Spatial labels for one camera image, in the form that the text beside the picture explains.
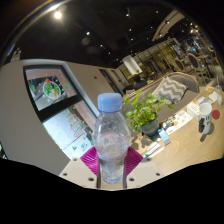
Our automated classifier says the group of dining chairs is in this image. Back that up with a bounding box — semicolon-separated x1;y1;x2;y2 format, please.
173;43;218;73

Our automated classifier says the grey white chevron cushion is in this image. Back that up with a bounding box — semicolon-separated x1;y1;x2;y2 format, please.
151;76;189;105

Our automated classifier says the small blue white box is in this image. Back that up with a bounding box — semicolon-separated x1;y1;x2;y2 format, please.
158;128;172;146

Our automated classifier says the white paper napkin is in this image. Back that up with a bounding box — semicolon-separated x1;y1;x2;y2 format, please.
208;91;219;103

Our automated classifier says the white cylindrical pillar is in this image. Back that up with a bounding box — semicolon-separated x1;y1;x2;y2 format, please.
122;54;143;76

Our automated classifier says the white mug with black handle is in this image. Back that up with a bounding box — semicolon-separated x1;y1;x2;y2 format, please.
198;102;214;136

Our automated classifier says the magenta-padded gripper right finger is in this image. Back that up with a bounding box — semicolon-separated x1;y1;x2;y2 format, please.
122;146;165;190

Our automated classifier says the group of ceiling lights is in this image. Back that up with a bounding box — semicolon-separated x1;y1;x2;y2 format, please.
53;9;201;54

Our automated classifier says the person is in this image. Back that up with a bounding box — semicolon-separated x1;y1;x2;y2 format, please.
131;74;148;91

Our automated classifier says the clear blue-capped water bottle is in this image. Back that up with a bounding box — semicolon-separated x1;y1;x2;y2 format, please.
92;92;132;185

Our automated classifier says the window with colourful decals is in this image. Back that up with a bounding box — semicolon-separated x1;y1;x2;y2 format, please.
23;64;101;159

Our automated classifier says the green potted plant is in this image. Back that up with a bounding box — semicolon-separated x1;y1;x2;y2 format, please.
123;90;174;138

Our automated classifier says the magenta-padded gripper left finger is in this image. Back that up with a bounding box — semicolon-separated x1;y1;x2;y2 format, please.
59;146;102;190

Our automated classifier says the printed menu booklet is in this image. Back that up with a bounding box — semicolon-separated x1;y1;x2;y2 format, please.
166;99;202;135

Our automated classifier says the grey curved sofa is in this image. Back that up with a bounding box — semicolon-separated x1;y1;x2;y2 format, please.
121;71;201;111

